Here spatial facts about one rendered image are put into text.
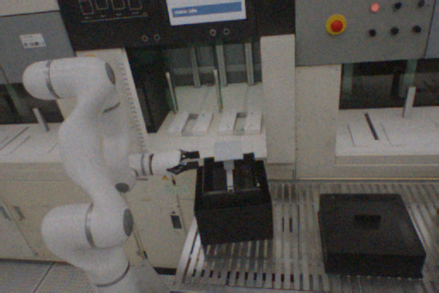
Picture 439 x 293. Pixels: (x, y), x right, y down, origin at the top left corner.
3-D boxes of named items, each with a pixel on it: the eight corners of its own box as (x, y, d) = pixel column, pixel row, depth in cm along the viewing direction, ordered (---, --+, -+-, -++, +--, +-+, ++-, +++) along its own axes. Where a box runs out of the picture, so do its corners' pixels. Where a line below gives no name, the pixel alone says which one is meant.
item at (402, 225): (325, 274, 113) (327, 247, 106) (316, 212, 137) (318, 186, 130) (423, 278, 107) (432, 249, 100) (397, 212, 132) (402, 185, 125)
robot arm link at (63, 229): (124, 285, 96) (98, 223, 83) (60, 290, 97) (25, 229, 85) (134, 251, 106) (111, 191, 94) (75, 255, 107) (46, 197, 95)
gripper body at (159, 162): (154, 164, 132) (183, 162, 132) (150, 181, 124) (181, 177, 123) (150, 148, 129) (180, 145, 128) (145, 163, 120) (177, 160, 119)
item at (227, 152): (210, 198, 151) (200, 135, 134) (257, 193, 149) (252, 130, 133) (209, 240, 130) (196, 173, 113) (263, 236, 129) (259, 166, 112)
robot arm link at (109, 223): (85, 241, 99) (141, 236, 98) (63, 257, 87) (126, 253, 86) (62, 64, 95) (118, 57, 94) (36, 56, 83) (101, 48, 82)
